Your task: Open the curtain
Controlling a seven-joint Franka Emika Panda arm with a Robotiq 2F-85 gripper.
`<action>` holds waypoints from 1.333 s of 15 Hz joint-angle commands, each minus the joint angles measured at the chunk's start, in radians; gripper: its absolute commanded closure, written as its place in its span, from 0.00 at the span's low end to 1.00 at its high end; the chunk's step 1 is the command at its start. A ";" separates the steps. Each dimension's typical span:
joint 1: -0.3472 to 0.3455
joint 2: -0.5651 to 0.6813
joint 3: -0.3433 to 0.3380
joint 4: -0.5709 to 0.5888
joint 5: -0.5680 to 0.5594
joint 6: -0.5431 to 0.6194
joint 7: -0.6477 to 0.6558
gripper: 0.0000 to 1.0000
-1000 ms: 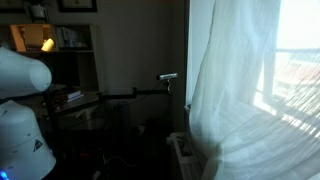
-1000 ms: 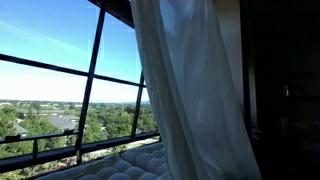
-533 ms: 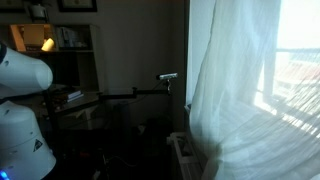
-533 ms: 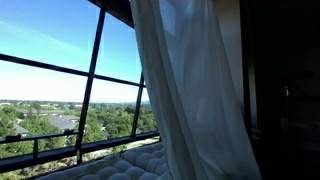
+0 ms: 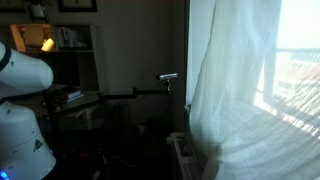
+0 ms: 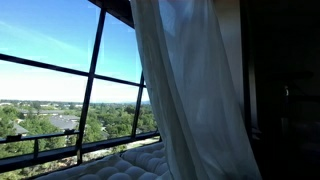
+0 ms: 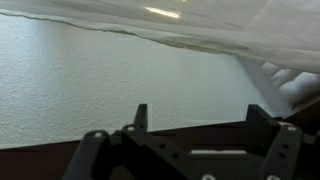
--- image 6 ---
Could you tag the dark vertical post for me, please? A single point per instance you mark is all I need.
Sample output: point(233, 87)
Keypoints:
point(247, 83)

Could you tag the grey roofed building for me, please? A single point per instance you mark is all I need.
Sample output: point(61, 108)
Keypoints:
point(63, 122)

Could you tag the dark camera stand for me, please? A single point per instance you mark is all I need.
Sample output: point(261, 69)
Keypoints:
point(286, 90)

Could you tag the dark window frame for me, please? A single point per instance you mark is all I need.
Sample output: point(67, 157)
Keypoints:
point(87, 96)

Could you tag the dark balcony railing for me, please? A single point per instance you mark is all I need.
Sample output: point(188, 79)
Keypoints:
point(33, 137)

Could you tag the white sheer curtain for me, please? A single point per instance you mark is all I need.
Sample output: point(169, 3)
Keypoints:
point(200, 100)

